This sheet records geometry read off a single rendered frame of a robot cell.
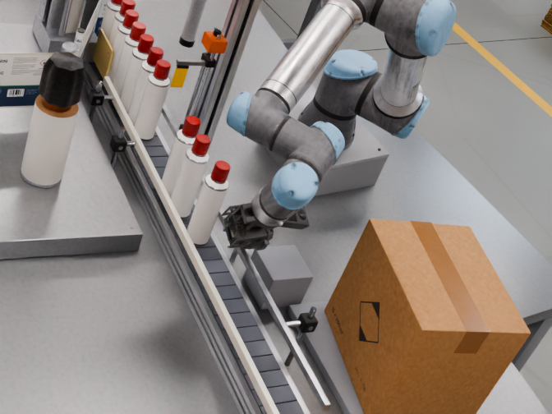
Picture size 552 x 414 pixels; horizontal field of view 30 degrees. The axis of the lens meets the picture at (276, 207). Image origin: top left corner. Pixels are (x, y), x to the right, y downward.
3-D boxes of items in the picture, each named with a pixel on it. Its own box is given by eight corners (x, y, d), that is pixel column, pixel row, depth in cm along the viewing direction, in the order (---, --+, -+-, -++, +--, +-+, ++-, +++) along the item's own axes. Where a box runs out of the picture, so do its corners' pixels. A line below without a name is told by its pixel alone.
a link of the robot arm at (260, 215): (290, 180, 192) (301, 220, 190) (281, 188, 196) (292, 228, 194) (254, 184, 189) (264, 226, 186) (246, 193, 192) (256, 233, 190)
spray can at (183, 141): (154, 185, 229) (178, 112, 217) (176, 184, 231) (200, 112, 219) (163, 200, 225) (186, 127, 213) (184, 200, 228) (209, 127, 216)
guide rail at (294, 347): (135, 66, 251) (136, 61, 250) (140, 66, 252) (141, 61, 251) (322, 410, 183) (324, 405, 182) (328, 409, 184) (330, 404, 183)
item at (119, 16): (98, 65, 259) (116, -6, 247) (117, 65, 261) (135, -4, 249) (103, 76, 255) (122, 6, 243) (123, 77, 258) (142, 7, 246)
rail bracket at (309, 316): (259, 361, 204) (285, 305, 194) (290, 357, 208) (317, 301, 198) (265, 374, 202) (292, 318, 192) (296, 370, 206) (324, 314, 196)
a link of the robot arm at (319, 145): (300, 103, 190) (269, 142, 185) (351, 131, 188) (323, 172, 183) (295, 126, 197) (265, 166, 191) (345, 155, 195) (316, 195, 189)
